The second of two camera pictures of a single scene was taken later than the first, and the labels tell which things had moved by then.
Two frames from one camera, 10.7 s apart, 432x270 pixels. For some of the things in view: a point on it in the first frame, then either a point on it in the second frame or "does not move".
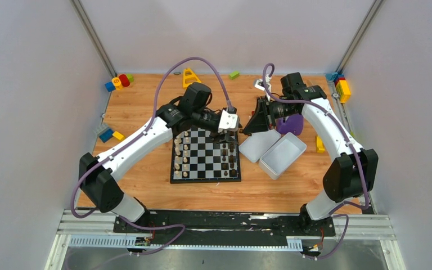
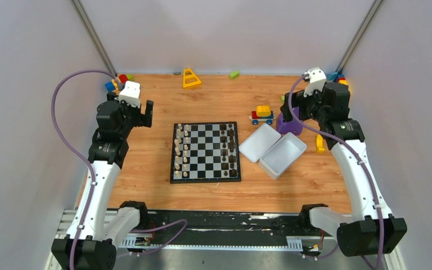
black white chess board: x=197 y=157 does not move
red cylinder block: x=124 y=80 does not move
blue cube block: x=109 y=86 does not move
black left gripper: x=220 y=134 → x=134 y=113
